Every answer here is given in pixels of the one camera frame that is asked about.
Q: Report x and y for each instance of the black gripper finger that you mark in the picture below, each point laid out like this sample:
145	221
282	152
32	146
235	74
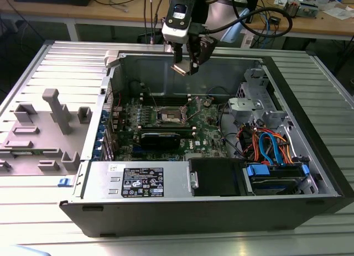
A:
203	50
177	54

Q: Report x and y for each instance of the CPU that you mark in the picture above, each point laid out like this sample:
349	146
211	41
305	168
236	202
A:
181	68

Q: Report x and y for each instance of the metal locking lever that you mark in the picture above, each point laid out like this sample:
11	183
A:
154	99
194	115

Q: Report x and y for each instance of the CPU socket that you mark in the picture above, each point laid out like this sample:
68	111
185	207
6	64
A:
170	116

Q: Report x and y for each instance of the round coin battery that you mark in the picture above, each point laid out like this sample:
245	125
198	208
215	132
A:
207	103

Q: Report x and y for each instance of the black upright box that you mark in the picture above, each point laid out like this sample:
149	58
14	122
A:
253	1

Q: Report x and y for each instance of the silver metal drive cage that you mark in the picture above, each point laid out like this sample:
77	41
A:
243	105

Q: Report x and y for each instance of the small black adapter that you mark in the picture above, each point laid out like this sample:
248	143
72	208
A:
275	20

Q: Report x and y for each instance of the green motherboard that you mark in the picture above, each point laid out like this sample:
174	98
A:
206	128

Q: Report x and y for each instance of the black graphics card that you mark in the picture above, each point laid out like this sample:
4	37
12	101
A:
160	142

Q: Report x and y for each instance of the heatsink with copper fins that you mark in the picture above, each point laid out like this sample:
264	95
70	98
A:
290	9

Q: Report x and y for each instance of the white paper sheet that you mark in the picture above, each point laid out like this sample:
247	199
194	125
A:
337	13

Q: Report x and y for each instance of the wooden desk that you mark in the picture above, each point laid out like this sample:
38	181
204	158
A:
41	12

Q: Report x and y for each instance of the hard disk in blue carrier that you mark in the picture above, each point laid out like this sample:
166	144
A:
265	184

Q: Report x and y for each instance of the silver power supply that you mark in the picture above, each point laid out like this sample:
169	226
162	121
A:
96	181

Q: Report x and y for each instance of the grey parts rack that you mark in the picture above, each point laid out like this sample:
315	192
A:
41	140

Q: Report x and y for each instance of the black PC case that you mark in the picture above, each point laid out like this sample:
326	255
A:
193	217

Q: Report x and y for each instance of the blue plastic clip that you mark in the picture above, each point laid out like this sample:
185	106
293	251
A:
64	182

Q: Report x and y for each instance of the green RAM stick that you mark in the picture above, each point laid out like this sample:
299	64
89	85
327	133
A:
23	152

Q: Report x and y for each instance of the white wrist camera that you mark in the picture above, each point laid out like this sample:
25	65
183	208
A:
177	26

